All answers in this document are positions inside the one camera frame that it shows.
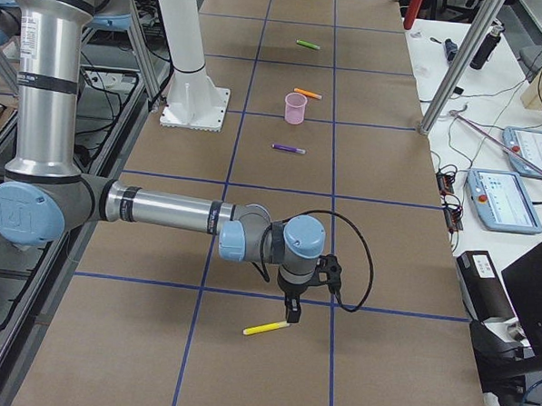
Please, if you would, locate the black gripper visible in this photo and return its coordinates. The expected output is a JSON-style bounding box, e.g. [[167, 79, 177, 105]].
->
[[277, 277, 310, 323]]

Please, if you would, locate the yellow marker pen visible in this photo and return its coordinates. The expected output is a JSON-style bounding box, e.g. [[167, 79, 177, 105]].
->
[[242, 321, 290, 336]]

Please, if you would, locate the purple marker pen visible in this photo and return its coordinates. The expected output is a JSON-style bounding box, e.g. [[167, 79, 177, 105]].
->
[[271, 144, 307, 154]]

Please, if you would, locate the orange marker pen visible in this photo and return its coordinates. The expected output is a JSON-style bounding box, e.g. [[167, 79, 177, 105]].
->
[[293, 87, 323, 100]]

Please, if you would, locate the green marker pen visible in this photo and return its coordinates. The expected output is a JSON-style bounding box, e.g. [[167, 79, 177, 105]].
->
[[296, 39, 321, 51]]

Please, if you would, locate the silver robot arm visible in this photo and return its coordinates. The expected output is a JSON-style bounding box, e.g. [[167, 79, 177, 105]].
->
[[0, 0, 326, 323]]

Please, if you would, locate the pink mesh pen holder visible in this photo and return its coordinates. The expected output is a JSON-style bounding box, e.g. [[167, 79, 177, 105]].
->
[[284, 93, 308, 125]]

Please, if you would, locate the black cardboard box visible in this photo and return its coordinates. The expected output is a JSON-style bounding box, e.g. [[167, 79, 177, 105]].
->
[[455, 250, 516, 324]]

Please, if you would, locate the orange black electronics board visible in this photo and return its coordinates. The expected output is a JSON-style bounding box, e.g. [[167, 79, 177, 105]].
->
[[436, 172, 455, 196]]

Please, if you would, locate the near teach pendant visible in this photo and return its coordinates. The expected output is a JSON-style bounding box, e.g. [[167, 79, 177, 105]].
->
[[467, 168, 542, 235]]

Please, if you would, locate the teach pendant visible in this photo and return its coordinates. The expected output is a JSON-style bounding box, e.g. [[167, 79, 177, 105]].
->
[[502, 126, 542, 169], [467, 168, 542, 235]]

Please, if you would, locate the black monitor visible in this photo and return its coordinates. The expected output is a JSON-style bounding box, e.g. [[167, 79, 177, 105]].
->
[[502, 242, 542, 354]]

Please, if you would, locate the thin metal rod stand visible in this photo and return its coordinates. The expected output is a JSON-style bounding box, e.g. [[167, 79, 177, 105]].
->
[[448, 110, 542, 178]]

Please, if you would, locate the far teach pendant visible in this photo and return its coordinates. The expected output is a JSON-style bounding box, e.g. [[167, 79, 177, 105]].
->
[[502, 126, 542, 169]]

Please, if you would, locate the black water bottle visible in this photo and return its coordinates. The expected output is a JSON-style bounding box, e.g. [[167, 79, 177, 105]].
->
[[469, 25, 504, 70]]

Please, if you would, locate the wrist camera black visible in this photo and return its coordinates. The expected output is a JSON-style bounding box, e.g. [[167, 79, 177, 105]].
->
[[314, 254, 342, 294]]

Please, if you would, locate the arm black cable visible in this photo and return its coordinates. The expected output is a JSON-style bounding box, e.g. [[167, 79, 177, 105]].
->
[[255, 205, 378, 313]]

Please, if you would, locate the white camera stand column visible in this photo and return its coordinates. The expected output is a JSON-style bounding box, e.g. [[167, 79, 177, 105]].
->
[[158, 0, 231, 132]]

